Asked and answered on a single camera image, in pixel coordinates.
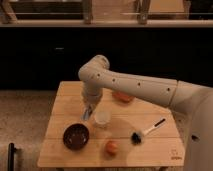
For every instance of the orange round fruit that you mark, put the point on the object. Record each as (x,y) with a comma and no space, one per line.
(111,147)

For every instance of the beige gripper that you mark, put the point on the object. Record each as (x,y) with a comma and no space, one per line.
(91,97)

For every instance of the black post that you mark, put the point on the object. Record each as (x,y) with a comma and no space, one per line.
(11,152)

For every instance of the black white dish brush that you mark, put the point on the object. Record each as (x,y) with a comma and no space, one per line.
(138,136)

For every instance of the dark purple bowl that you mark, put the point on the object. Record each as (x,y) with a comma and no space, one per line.
(76,136)

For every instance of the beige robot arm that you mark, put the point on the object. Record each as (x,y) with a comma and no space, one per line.
(195,101)

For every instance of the wooden table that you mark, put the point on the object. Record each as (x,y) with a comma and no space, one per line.
(161,147)

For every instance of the orange plate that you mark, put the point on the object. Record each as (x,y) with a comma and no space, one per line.
(123,97)

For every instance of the wooden counter ledge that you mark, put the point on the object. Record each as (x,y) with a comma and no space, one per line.
(113,23)

